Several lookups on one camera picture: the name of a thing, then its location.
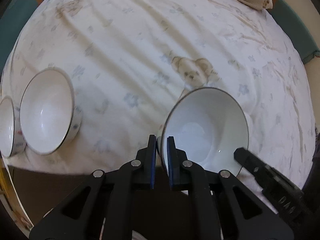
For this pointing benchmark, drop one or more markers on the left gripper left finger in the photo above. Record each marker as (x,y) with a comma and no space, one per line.
(99,207)

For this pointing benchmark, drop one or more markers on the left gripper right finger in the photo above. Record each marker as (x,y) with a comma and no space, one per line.
(220,206)

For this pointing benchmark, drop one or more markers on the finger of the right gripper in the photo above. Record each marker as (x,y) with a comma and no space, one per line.
(255,166)

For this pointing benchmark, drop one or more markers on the white bowl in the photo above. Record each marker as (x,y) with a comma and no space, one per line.
(49,116)
(208,124)
(12,140)

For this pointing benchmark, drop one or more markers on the black leather mat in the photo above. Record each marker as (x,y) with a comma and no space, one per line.
(40,192)

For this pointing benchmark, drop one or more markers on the white floral bed sheet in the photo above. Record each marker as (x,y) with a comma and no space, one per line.
(125,57)

